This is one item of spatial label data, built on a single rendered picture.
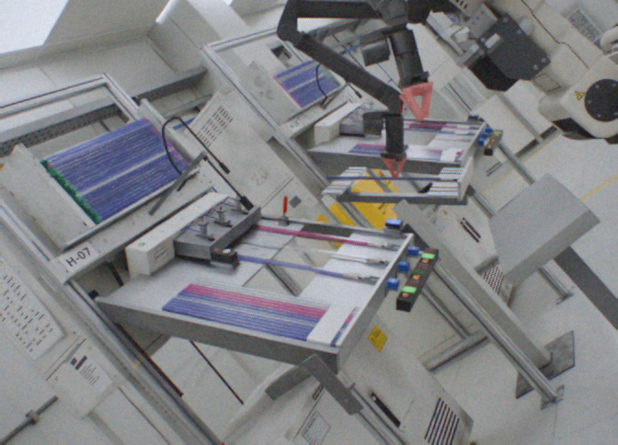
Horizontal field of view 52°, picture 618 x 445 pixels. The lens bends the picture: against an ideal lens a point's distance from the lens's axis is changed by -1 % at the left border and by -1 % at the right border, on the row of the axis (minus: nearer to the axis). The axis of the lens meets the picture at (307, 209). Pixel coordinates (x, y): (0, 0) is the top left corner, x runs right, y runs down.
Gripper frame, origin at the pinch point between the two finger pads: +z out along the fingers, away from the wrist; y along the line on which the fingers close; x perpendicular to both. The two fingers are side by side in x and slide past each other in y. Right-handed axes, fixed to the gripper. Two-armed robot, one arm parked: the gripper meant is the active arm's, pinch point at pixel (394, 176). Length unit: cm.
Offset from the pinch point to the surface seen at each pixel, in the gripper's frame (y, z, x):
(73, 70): -165, 1, -282
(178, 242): 38, 13, -59
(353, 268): 27.2, 19.9, -5.2
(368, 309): 48, 20, 6
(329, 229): 2.6, 20.2, -22.4
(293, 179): -75, 34, -72
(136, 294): 62, 18, -58
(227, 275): 43, 19, -39
